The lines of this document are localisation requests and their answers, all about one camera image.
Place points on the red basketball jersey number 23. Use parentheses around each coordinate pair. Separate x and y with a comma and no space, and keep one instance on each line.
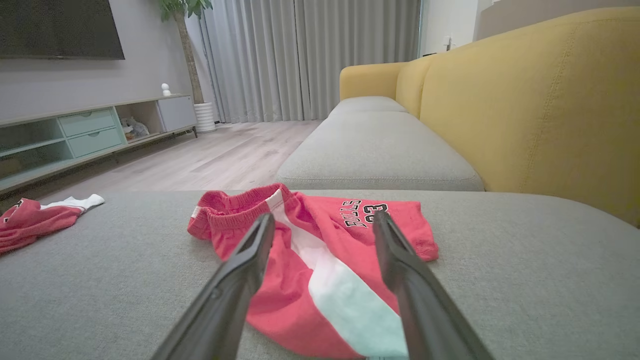
(35,222)

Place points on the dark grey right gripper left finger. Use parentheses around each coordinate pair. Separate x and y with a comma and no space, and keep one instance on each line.
(235,290)

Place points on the white wall switch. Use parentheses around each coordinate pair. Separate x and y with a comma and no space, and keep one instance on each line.
(449,43)

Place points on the small white figurine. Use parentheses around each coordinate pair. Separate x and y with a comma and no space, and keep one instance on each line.
(166,90)

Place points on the white ribbed plant pot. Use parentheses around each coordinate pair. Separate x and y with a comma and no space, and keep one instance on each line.
(205,117)

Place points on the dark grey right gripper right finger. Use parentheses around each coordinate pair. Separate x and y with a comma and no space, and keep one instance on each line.
(420,300)

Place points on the mint green cabinet drawer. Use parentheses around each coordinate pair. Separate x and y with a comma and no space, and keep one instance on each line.
(87,121)
(95,142)

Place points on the red shorts with white stripe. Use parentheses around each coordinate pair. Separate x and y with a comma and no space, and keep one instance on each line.
(300,290)

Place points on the clutter inside cabinet shelf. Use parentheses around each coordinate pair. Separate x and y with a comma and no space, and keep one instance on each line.
(134,129)

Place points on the grey pleated curtain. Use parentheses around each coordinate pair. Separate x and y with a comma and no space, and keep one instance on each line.
(360,50)
(250,60)

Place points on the low grey TV cabinet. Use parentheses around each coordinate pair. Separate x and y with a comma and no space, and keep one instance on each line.
(30,150)

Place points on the tall indoor plant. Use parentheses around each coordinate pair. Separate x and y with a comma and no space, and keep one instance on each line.
(189,55)

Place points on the grey sofa seat cushion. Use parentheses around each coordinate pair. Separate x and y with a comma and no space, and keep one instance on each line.
(375,150)
(367,104)

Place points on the white cabinet door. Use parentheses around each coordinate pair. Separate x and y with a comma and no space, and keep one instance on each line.
(176,113)

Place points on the black flat screen television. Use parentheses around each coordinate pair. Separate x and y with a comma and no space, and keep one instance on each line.
(55,27)

